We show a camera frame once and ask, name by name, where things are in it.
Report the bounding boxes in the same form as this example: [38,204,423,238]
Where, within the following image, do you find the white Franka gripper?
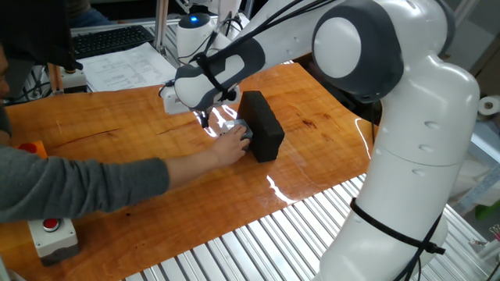
[159,83,242,130]

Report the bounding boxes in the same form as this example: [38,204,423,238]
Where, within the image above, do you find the grey box with green button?
[222,119,254,151]

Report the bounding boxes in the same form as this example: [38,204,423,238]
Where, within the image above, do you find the forearm in grey sleeve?
[0,146,220,224]

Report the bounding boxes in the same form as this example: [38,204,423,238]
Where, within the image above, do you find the yellow button box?
[16,140,48,160]

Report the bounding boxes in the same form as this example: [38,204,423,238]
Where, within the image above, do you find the white box with red button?
[27,217,80,268]

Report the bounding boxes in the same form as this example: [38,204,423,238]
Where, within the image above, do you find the person hand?
[210,124,252,169]

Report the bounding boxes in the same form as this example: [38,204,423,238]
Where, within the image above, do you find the black foam block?
[236,90,286,164]

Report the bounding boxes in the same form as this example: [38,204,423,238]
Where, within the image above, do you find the printed paper sheets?
[77,41,177,94]

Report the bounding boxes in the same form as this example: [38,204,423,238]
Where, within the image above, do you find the black computer keyboard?
[72,25,155,59]

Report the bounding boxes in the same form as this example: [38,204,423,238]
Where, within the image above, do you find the small white plastic box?
[60,68,89,94]

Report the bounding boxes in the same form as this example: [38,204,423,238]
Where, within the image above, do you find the pair of wooden rods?
[47,62,64,94]

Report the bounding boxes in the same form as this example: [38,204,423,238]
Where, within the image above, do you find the seated person blue jeans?
[66,0,114,28]

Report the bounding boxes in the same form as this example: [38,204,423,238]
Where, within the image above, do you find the person head black hair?
[0,0,84,101]

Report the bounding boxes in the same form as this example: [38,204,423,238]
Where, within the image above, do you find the light aluminium profile beam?
[452,165,500,214]

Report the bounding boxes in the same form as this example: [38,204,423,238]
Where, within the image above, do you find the toilet paper roll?
[477,95,500,117]

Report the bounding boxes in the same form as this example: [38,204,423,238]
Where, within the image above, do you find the brown cardboard box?
[470,34,500,94]

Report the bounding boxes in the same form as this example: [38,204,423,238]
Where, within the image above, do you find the green object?
[474,201,500,222]

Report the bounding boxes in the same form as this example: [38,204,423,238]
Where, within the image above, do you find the long black gripper cable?
[158,0,337,98]

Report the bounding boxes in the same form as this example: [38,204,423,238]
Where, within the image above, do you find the aluminium upright post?
[153,0,170,52]

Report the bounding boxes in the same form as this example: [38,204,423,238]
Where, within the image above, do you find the black cable strap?
[349,197,447,281]

